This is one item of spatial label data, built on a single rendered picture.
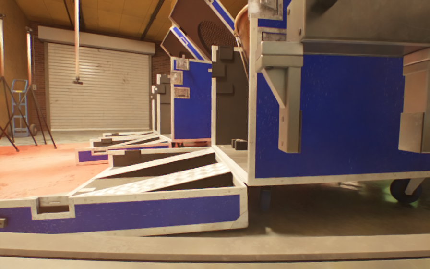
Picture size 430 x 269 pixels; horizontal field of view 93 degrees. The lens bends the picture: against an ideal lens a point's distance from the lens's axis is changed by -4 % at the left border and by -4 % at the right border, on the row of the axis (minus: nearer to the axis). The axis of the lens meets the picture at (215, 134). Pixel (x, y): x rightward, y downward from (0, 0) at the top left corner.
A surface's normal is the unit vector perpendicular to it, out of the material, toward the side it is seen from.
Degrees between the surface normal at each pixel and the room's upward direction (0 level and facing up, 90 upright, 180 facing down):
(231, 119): 90
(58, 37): 90
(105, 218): 90
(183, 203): 90
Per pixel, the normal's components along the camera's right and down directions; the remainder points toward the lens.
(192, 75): 0.40, 0.07
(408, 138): -1.00, 0.00
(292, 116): 0.00, 0.07
